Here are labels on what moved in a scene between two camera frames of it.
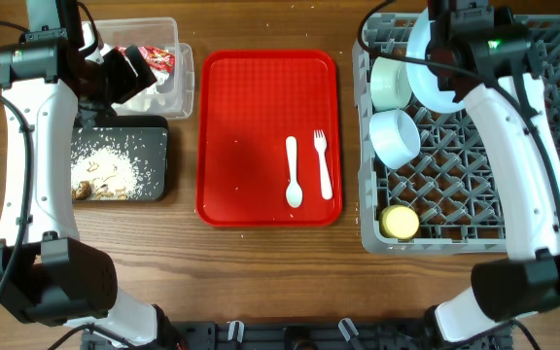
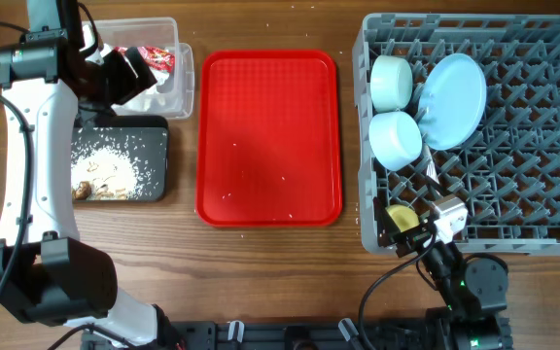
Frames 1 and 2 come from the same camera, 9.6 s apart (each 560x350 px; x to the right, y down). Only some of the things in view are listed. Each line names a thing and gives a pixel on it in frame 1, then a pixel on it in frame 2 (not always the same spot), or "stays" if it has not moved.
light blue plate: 423,80 → 452,98
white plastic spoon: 294,195 → 431,171
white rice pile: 111,174 stays
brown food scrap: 84,191 stays
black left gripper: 128,81 stays
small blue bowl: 395,138 stays
